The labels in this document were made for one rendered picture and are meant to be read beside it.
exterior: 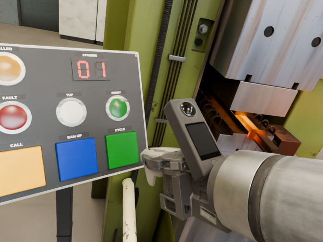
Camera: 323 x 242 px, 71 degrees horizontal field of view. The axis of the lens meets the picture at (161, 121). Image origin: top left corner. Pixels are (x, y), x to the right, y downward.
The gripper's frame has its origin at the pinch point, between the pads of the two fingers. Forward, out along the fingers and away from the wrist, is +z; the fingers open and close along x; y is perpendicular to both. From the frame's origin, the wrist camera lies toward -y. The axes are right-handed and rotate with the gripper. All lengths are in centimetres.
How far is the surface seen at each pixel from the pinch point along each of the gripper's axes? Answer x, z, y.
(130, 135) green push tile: 2.0, 10.2, -2.1
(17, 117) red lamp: -19.4, 10.6, -8.6
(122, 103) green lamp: 1.0, 10.6, -9.4
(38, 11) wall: 77, 590, -262
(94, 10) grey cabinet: 173, 471, -233
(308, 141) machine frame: 88, 9, 14
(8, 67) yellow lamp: -19.7, 10.6, -17.3
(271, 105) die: 47.5, 2.1, -4.8
